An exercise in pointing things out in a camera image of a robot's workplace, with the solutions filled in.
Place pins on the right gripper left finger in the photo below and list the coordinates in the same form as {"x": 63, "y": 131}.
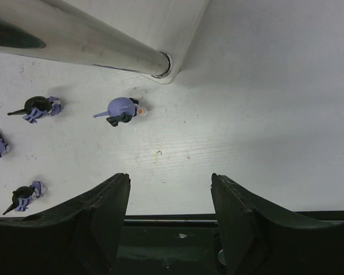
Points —
{"x": 78, "y": 236}

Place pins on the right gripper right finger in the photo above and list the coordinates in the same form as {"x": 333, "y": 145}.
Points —
{"x": 261, "y": 237}

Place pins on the light wooden two-tier shelf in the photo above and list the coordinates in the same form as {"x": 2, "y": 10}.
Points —
{"x": 151, "y": 38}

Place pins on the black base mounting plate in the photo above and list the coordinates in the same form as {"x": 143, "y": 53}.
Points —
{"x": 170, "y": 245}

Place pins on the black imp figure front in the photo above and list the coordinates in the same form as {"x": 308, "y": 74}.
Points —
{"x": 25, "y": 195}

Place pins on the purple-headed figure black bow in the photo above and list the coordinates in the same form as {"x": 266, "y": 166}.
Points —
{"x": 122, "y": 110}

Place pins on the black-headed figure purple bow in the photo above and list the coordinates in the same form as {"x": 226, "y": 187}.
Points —
{"x": 39, "y": 107}

